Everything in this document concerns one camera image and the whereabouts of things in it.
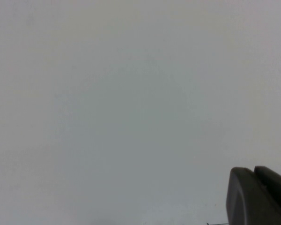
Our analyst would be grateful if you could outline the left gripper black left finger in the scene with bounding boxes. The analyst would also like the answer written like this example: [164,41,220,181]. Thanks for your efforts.
[226,166,280,225]

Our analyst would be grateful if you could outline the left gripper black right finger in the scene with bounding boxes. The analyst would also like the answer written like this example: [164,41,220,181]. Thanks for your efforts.
[254,165,281,225]

